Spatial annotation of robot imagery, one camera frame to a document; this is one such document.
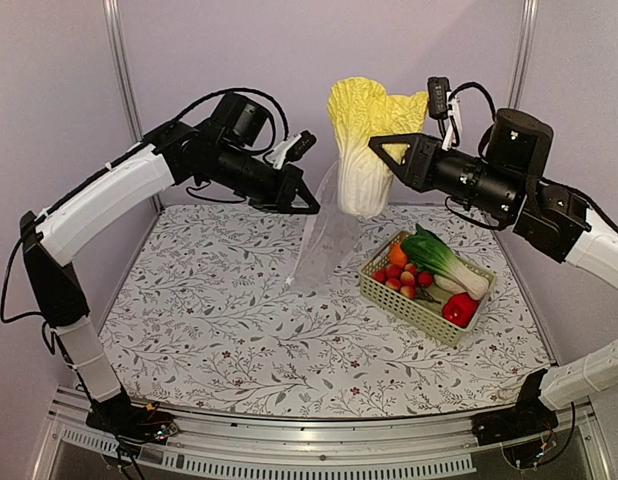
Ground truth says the clear zip top bag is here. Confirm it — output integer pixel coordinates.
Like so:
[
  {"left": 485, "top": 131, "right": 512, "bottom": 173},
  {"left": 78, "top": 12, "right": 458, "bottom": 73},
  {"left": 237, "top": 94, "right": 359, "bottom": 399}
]
[{"left": 286, "top": 162, "right": 359, "bottom": 293}]

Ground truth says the yellow napa cabbage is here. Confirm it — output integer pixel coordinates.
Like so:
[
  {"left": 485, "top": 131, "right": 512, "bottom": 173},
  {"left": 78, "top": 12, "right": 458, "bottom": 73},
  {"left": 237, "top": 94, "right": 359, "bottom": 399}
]
[{"left": 327, "top": 77, "right": 428, "bottom": 218}]

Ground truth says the red bell pepper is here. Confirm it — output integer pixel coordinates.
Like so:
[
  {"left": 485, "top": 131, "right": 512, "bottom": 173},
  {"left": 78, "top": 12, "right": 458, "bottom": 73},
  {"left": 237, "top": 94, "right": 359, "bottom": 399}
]
[{"left": 442, "top": 293, "right": 479, "bottom": 328}]

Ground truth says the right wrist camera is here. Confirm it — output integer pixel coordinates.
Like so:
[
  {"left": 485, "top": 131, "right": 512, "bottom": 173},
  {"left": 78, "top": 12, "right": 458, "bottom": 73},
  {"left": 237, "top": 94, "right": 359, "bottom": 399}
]
[{"left": 427, "top": 77, "right": 462, "bottom": 150}]

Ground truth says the aluminium frame post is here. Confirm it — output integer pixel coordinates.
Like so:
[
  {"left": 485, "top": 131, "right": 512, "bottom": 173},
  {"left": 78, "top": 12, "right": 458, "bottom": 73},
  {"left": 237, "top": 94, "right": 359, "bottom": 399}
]
[
  {"left": 101, "top": 0, "right": 165, "bottom": 211},
  {"left": 507, "top": 0, "right": 539, "bottom": 109}
]

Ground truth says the orange fruit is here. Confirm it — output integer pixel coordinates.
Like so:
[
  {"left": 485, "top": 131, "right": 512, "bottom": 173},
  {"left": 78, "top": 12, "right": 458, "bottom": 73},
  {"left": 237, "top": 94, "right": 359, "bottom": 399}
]
[{"left": 388, "top": 243, "right": 409, "bottom": 269}]

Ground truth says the aluminium front rail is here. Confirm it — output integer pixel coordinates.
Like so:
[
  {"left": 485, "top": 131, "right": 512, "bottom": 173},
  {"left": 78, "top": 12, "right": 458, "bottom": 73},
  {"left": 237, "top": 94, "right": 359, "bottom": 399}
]
[{"left": 32, "top": 387, "right": 616, "bottom": 479}]

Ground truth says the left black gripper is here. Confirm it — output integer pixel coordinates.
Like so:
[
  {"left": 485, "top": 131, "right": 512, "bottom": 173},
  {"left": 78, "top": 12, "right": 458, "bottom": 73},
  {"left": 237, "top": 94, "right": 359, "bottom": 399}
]
[{"left": 206, "top": 142, "right": 322, "bottom": 214}]

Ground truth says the green white bok choy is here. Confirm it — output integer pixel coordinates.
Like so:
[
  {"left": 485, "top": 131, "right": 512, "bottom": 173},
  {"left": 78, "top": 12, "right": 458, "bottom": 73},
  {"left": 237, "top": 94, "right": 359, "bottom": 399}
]
[{"left": 400, "top": 224, "right": 489, "bottom": 301}]

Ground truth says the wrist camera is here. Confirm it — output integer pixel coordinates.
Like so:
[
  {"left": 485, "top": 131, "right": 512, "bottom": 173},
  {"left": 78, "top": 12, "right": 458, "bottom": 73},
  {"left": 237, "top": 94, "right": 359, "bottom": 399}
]
[
  {"left": 427, "top": 77, "right": 462, "bottom": 150},
  {"left": 263, "top": 130, "right": 317, "bottom": 170}
]

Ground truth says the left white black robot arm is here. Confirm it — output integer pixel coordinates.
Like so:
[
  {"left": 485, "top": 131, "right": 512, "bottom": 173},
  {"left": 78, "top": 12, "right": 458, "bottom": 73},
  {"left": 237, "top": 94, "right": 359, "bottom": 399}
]
[{"left": 13, "top": 87, "right": 320, "bottom": 446}]

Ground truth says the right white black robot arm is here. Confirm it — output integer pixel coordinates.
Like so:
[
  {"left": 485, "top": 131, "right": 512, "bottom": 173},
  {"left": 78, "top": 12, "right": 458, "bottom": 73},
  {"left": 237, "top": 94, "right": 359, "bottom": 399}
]
[{"left": 369, "top": 108, "right": 618, "bottom": 446}]

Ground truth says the floral tablecloth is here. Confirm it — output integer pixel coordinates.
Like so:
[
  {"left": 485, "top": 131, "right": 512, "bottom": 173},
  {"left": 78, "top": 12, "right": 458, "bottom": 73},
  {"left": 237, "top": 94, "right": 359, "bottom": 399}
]
[{"left": 100, "top": 205, "right": 552, "bottom": 418}]

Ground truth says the right aluminium frame post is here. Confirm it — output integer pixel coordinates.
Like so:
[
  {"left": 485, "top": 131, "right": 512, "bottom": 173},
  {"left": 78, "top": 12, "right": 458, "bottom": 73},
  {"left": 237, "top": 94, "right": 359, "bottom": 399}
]
[{"left": 507, "top": 0, "right": 539, "bottom": 109}]

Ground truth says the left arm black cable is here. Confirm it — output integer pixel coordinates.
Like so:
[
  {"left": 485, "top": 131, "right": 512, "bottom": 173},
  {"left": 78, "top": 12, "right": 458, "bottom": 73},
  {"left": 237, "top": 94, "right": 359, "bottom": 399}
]
[{"left": 173, "top": 88, "right": 290, "bottom": 156}]

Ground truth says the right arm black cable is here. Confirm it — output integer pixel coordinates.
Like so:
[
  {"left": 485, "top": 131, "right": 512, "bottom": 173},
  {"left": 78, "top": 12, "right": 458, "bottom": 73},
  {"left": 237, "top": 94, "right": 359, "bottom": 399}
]
[{"left": 451, "top": 82, "right": 498, "bottom": 131}]

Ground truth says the beige perforated plastic basket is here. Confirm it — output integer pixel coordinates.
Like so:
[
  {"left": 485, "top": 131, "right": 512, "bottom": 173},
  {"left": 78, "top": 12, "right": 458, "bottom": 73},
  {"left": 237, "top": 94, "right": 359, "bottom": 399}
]
[{"left": 360, "top": 231, "right": 496, "bottom": 347}]

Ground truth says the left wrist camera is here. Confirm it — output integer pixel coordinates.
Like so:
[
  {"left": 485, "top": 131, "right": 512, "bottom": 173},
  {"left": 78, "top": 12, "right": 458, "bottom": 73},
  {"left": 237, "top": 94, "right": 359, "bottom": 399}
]
[{"left": 263, "top": 130, "right": 317, "bottom": 170}]

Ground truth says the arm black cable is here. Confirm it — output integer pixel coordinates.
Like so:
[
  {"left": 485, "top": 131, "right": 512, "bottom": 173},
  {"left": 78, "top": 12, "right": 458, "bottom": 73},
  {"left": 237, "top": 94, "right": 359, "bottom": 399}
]
[
  {"left": 173, "top": 88, "right": 290, "bottom": 156},
  {"left": 451, "top": 82, "right": 498, "bottom": 131}
]

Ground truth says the left aluminium frame post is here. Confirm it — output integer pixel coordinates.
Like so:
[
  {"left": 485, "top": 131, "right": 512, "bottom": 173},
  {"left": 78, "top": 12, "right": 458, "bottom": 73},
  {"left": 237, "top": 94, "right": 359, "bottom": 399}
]
[{"left": 101, "top": 0, "right": 165, "bottom": 211}]

